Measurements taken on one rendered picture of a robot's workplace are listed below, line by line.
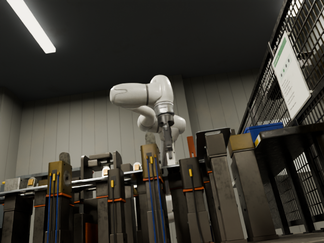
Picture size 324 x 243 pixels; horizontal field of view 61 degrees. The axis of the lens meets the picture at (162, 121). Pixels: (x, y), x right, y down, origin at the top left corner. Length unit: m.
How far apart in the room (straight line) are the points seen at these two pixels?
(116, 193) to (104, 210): 0.18
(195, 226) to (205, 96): 3.60
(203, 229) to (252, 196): 0.21
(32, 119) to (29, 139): 0.33
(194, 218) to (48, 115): 4.06
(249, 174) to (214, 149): 0.27
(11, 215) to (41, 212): 0.13
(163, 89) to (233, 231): 0.73
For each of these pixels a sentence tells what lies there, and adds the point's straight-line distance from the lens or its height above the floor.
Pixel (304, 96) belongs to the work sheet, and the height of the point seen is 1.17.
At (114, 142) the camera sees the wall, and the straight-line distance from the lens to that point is 4.21.
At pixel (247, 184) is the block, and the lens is 1.00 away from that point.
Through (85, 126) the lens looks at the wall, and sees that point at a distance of 4.45.
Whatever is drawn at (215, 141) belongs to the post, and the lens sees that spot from 0.78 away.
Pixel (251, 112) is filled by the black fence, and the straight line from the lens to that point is 1.96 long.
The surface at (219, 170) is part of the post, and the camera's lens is 0.76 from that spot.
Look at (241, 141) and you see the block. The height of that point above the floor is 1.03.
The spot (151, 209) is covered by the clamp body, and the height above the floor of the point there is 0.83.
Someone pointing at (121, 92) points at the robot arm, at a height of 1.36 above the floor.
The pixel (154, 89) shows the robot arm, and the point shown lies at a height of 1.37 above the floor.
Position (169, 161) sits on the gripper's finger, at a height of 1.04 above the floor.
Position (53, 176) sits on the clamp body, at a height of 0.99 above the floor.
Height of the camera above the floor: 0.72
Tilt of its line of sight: 24 degrees up
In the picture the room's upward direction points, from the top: 7 degrees counter-clockwise
